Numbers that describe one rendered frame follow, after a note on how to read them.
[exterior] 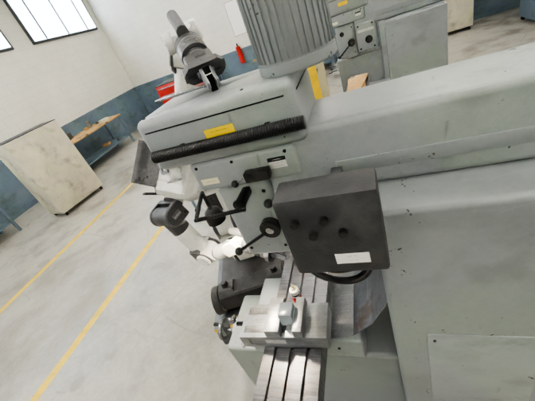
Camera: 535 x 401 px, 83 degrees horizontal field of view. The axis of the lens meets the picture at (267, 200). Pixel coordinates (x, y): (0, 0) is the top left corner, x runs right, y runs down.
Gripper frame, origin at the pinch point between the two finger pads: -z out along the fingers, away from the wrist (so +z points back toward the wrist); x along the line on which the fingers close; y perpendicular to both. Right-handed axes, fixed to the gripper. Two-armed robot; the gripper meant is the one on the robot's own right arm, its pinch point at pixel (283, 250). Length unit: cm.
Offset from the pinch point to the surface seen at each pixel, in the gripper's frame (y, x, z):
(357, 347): 39.1, -8.8, -27.3
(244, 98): -64, -8, -16
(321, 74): -21, 165, 50
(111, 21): -185, 625, 957
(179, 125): -62, -15, 3
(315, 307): 20.5, -8.2, -13.1
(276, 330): 16.6, -24.1, -5.3
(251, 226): -22.2, -10.3, -0.6
